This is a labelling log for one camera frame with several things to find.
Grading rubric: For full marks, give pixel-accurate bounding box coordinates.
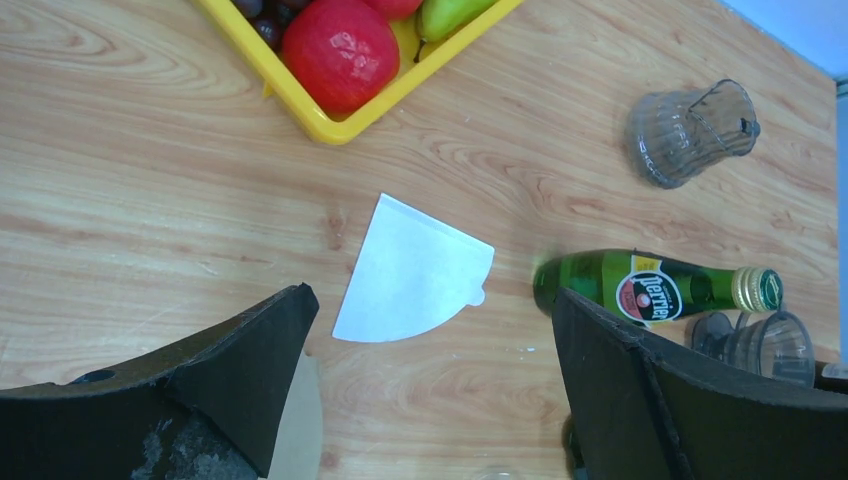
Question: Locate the white paper coffee filter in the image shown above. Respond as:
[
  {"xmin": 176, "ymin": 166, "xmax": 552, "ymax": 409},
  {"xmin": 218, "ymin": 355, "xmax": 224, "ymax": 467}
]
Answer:
[{"xmin": 332, "ymin": 193, "xmax": 495, "ymax": 343}]

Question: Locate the green pear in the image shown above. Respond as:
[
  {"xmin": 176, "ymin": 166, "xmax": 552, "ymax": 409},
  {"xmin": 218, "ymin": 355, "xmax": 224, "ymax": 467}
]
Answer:
[{"xmin": 413, "ymin": 0, "xmax": 496, "ymax": 63}]

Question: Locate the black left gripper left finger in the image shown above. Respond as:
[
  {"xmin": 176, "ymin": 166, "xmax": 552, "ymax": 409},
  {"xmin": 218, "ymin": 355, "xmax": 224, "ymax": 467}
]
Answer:
[{"xmin": 1, "ymin": 284, "xmax": 319, "ymax": 479}]

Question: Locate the red apple with stem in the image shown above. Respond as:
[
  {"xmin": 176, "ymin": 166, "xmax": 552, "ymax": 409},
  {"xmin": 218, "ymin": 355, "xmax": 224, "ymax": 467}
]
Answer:
[{"xmin": 365, "ymin": 0, "xmax": 422, "ymax": 21}]

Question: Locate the brown paper coffee filter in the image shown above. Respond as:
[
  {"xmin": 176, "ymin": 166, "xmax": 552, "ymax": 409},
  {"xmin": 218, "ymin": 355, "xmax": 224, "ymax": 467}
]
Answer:
[{"xmin": 268, "ymin": 352, "xmax": 323, "ymax": 480}]

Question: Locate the ribbed glass coffee server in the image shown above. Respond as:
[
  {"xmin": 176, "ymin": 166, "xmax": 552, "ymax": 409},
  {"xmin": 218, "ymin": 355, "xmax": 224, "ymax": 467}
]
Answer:
[{"xmin": 624, "ymin": 78, "xmax": 761, "ymax": 189}]

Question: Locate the grey clear plastic dripper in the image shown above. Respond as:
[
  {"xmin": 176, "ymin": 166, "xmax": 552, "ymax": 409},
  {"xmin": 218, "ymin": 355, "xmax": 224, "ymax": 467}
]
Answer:
[{"xmin": 686, "ymin": 310, "xmax": 815, "ymax": 388}]

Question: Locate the red apple near corner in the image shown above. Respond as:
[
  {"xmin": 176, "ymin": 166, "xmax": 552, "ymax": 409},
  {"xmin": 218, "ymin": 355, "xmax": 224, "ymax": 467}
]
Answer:
[{"xmin": 281, "ymin": 1, "xmax": 400, "ymax": 114}]

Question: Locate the green Perrier glass bottle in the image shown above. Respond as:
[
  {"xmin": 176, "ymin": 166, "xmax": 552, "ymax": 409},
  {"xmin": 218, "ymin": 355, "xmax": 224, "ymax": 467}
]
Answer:
[{"xmin": 533, "ymin": 249, "xmax": 783, "ymax": 328}]

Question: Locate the dark purple grape bunch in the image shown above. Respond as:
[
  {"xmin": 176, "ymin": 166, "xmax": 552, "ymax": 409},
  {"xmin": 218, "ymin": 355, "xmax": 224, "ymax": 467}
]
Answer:
[{"xmin": 232, "ymin": 0, "xmax": 312, "ymax": 52}]

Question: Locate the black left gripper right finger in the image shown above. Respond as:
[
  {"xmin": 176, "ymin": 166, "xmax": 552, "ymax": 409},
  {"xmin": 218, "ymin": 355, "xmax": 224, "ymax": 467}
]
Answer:
[{"xmin": 552, "ymin": 289, "xmax": 847, "ymax": 479}]

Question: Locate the yellow plastic fruit tray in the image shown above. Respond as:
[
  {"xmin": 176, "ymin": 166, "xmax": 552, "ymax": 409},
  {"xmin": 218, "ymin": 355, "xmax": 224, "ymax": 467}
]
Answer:
[{"xmin": 196, "ymin": 0, "xmax": 518, "ymax": 145}]

